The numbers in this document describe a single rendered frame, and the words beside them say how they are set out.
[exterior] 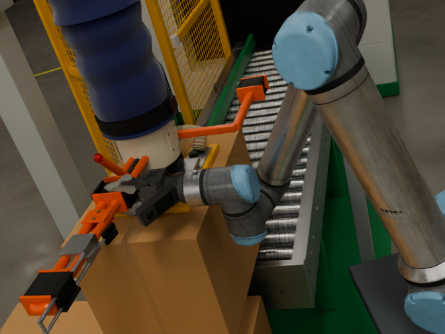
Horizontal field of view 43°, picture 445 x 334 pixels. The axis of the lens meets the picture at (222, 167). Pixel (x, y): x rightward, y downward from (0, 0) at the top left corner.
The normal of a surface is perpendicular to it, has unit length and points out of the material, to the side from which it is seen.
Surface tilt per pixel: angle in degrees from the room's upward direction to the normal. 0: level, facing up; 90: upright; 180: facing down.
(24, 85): 90
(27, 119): 90
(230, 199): 94
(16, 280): 0
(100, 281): 89
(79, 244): 1
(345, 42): 77
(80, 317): 0
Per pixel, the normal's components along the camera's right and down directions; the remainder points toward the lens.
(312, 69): -0.55, 0.51
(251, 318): -0.25, -0.83
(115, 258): -0.21, 0.54
